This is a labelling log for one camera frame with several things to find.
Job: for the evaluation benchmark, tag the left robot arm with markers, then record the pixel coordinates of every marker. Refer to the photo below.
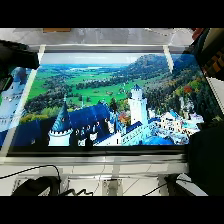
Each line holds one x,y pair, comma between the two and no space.
17,56

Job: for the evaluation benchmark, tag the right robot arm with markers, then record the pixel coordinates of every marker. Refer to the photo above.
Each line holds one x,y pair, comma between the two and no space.
207,160

